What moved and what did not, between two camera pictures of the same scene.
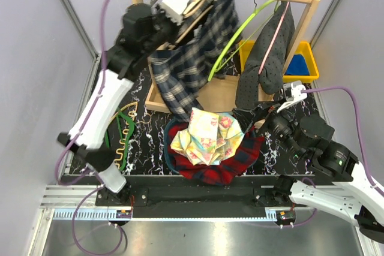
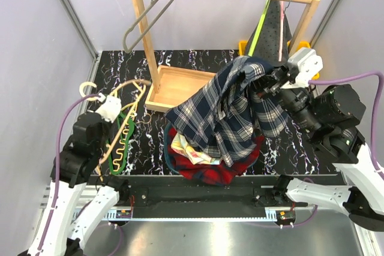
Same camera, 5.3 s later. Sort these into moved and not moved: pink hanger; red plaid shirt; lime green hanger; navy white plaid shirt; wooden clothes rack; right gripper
Moved: right gripper; navy white plaid shirt; lime green hanger; pink hanger
Not moved: wooden clothes rack; red plaid shirt
